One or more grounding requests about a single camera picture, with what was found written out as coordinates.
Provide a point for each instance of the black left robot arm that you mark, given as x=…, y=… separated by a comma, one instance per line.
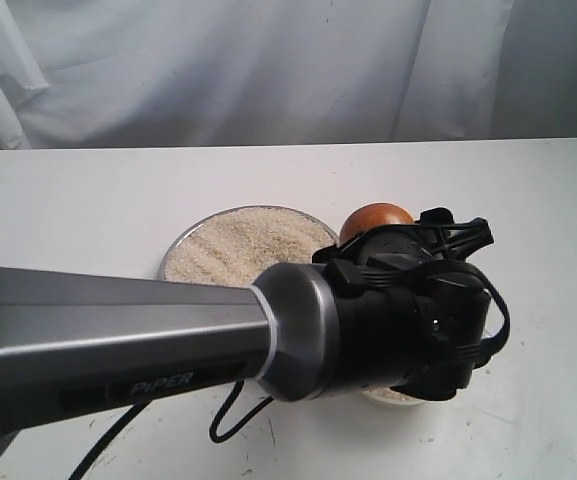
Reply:
x=395, y=306

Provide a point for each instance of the white ceramic rice bowl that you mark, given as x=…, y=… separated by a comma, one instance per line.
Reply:
x=388, y=396

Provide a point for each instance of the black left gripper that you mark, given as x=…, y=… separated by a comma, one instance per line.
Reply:
x=434, y=236

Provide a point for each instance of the brown wooden cup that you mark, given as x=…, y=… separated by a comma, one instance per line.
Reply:
x=371, y=216

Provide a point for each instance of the large metal rice plate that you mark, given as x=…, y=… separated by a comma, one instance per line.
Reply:
x=233, y=247

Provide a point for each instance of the white backdrop cloth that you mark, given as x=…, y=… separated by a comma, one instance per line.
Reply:
x=110, y=74

